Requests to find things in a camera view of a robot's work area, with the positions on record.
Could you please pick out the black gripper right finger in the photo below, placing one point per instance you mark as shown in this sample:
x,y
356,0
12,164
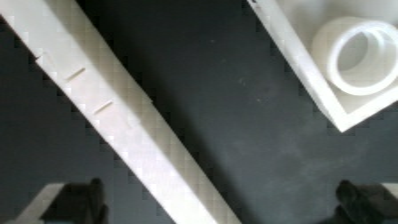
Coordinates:
x,y
369,203

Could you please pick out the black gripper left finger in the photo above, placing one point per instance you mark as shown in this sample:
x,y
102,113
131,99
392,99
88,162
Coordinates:
x,y
67,204

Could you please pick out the white obstacle fence wall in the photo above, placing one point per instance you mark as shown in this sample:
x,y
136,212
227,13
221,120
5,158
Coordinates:
x,y
83,66

